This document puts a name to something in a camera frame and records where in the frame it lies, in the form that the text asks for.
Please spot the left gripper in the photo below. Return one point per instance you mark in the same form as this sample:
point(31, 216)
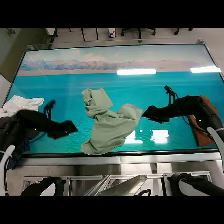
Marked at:
point(63, 129)

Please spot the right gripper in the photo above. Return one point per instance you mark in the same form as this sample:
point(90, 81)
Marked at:
point(156, 114)

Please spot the pale green shirt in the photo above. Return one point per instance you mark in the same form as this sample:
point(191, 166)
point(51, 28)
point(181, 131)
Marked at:
point(108, 128)

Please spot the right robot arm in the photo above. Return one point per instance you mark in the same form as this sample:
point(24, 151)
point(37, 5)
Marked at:
point(191, 105)

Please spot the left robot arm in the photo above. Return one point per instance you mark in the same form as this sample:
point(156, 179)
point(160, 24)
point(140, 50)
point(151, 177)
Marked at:
point(31, 119)

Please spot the white garment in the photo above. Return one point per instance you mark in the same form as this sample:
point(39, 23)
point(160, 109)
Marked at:
point(20, 103)

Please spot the brown garment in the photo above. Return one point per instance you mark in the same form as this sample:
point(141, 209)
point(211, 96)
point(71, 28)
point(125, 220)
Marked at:
point(203, 135)

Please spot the black office chair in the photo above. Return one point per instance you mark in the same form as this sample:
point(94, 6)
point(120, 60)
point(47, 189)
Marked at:
point(138, 31)

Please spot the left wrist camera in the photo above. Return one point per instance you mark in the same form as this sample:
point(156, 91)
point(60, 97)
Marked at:
point(49, 106)

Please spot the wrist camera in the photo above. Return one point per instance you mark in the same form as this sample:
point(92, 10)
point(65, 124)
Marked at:
point(49, 106)
point(170, 91)

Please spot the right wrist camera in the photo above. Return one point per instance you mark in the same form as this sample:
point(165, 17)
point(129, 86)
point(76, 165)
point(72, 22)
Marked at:
point(170, 91)

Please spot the silver frame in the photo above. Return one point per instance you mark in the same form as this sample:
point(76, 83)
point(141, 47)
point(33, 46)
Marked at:
point(100, 161)

